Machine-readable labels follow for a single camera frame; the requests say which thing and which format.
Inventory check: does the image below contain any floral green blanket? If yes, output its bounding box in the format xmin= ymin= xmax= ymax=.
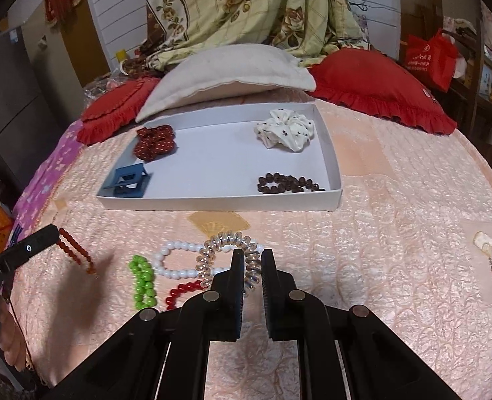
xmin=121 ymin=0 xmax=372 ymax=76

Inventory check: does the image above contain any dark red dotted scrunchie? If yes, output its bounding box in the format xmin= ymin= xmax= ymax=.
xmin=134 ymin=124 xmax=177 ymax=162

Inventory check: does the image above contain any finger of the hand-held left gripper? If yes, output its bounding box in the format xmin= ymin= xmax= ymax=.
xmin=3 ymin=224 xmax=60 ymax=270

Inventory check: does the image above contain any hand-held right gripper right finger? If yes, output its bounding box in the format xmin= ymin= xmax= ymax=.
xmin=261 ymin=249 xmax=459 ymax=400

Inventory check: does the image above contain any brown bead bracelet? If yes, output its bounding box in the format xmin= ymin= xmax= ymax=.
xmin=257 ymin=172 xmax=327 ymax=195

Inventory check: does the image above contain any white cardboard tray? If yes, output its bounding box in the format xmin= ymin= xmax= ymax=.
xmin=96 ymin=103 xmax=343 ymax=211

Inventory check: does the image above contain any pink quilted bedspread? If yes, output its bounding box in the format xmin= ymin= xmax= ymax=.
xmin=10 ymin=92 xmax=492 ymax=400

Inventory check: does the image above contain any purple floral sheet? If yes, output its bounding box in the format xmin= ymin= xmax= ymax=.
xmin=12 ymin=121 xmax=84 ymax=226

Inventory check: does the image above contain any wooden shelf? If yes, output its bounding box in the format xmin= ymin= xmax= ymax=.
xmin=442 ymin=17 xmax=492 ymax=167

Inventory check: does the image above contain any white dotted scrunchie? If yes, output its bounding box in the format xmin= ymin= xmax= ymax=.
xmin=254 ymin=108 xmax=314 ymax=152

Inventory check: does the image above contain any white bead bracelet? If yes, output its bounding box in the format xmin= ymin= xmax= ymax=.
xmin=151 ymin=239 xmax=267 ymax=281

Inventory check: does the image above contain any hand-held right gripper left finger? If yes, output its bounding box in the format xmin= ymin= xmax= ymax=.
xmin=41 ymin=249 xmax=247 ymax=400

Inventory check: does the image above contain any blue hair claw clip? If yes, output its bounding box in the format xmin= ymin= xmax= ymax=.
xmin=112 ymin=165 xmax=150 ymax=198

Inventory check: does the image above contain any white pillow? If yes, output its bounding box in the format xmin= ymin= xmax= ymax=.
xmin=136 ymin=44 xmax=317 ymax=122

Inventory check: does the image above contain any grey cabinet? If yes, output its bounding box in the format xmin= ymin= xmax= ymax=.
xmin=0 ymin=25 xmax=69 ymax=184

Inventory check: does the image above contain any red shopping bag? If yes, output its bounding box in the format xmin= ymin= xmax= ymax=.
xmin=405 ymin=28 xmax=459 ymax=92

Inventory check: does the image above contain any red ruffled pillow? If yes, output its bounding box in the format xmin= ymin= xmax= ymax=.
xmin=77 ymin=77 xmax=162 ymax=146
xmin=308 ymin=48 xmax=457 ymax=136

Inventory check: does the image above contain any orange-red bead bracelet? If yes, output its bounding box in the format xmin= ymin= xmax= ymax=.
xmin=57 ymin=228 xmax=97 ymax=276

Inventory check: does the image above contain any dark red bead bracelet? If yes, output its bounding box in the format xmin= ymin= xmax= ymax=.
xmin=165 ymin=280 xmax=207 ymax=311

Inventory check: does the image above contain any green bead bracelet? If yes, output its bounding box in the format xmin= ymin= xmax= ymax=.
xmin=130 ymin=255 xmax=159 ymax=310

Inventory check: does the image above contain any person's left hand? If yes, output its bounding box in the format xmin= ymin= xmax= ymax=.
xmin=0 ymin=296 xmax=30 ymax=369

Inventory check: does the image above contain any small keychain charm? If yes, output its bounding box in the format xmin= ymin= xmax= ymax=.
xmin=473 ymin=232 xmax=492 ymax=296

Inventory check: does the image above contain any clear spiral hair tie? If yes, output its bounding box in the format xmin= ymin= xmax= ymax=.
xmin=194 ymin=230 xmax=264 ymax=293

